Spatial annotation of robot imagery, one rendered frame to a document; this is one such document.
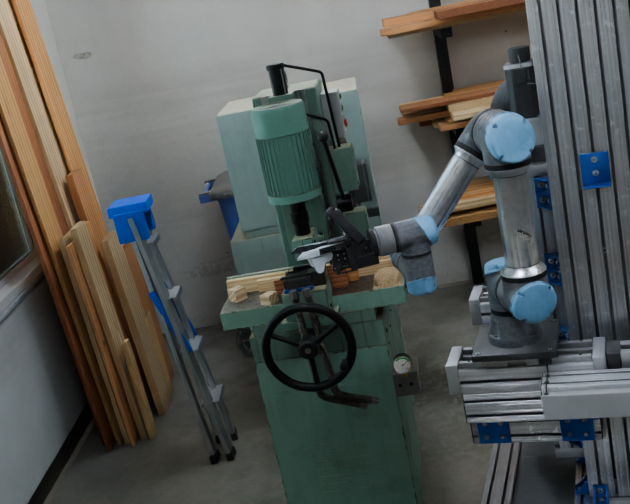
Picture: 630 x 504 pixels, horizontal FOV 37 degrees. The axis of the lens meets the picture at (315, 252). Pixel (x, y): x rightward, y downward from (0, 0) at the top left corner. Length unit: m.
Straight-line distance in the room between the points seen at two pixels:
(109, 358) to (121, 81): 1.76
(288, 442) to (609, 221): 1.29
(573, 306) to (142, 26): 3.30
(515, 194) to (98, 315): 2.42
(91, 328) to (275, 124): 1.70
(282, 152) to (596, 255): 0.99
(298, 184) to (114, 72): 2.61
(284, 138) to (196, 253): 2.68
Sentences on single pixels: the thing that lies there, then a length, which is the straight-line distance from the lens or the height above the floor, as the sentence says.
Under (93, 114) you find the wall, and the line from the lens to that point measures 5.45.
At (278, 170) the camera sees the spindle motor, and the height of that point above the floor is 1.31.
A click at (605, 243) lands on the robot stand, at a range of 2.67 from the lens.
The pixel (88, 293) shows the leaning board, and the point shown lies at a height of 0.75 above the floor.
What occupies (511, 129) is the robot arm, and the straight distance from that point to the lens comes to 2.27.
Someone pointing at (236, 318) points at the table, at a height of 0.88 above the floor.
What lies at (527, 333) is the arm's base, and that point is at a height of 0.85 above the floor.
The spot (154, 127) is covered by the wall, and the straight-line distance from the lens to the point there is 5.38.
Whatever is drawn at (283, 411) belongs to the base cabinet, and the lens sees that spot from 3.12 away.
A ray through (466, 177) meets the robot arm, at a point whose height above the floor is 1.30.
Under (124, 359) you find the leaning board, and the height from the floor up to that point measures 0.39.
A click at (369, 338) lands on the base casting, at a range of 2.99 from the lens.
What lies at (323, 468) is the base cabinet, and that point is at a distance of 3.20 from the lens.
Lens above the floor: 1.85
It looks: 16 degrees down
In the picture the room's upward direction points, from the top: 12 degrees counter-clockwise
